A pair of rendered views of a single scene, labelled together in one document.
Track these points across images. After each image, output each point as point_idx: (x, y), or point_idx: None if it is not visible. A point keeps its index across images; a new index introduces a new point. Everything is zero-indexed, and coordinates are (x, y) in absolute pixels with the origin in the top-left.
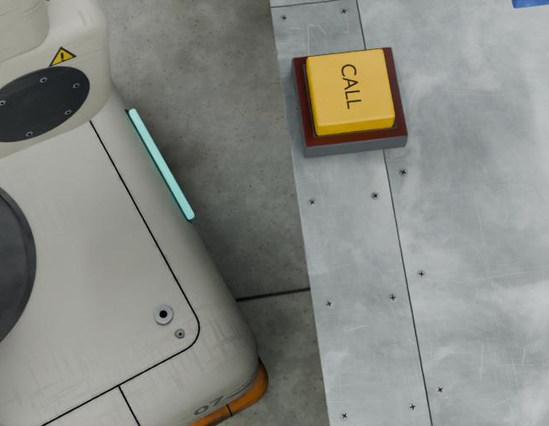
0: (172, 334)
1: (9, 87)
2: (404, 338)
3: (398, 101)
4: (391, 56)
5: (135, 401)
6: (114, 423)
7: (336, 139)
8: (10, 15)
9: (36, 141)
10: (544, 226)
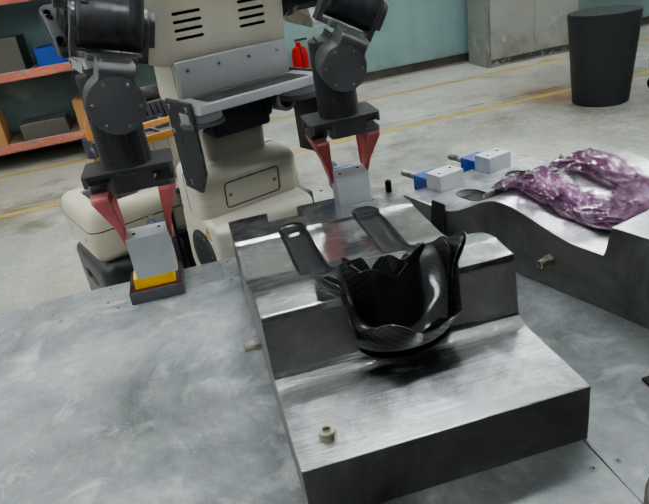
0: None
1: (196, 231)
2: (30, 322)
3: (149, 288)
4: (176, 282)
5: None
6: None
7: (132, 277)
8: (192, 191)
9: None
10: (71, 352)
